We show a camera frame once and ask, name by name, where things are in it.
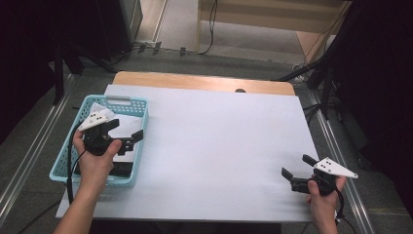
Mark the metal floor rail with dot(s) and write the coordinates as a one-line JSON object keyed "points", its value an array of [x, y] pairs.
{"points": [[360, 211], [30, 154]]}

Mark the person's left hand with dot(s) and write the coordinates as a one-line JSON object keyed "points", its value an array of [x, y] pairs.
{"points": [[94, 169]]}

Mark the wooden step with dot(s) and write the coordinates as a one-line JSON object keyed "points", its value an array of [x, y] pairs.
{"points": [[259, 19]]}

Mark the white table mat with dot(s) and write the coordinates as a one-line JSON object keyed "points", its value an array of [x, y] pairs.
{"points": [[220, 146]]}

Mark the dark cabinet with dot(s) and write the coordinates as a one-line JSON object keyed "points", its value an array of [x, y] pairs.
{"points": [[113, 26]]}

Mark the black metal stand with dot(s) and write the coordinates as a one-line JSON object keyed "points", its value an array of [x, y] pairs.
{"points": [[325, 97], [58, 74]]}

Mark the wooden table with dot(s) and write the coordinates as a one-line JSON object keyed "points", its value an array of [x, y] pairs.
{"points": [[195, 80]]}

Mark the dark table grommet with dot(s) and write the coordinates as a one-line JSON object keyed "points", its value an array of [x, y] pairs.
{"points": [[240, 90]]}

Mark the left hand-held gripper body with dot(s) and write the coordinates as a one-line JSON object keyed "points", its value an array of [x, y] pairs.
{"points": [[95, 139]]}

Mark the black curtain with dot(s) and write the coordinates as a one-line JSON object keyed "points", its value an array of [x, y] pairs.
{"points": [[26, 39], [386, 81]]}

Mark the light blue plastic basket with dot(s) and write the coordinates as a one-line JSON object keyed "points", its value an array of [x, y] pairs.
{"points": [[65, 162]]}

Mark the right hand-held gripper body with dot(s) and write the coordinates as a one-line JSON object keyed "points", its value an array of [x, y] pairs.
{"points": [[332, 169]]}

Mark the white shorts black waistband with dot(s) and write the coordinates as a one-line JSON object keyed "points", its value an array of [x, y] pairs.
{"points": [[127, 127]]}

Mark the person's right hand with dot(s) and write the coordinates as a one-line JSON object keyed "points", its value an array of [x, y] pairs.
{"points": [[324, 208]]}

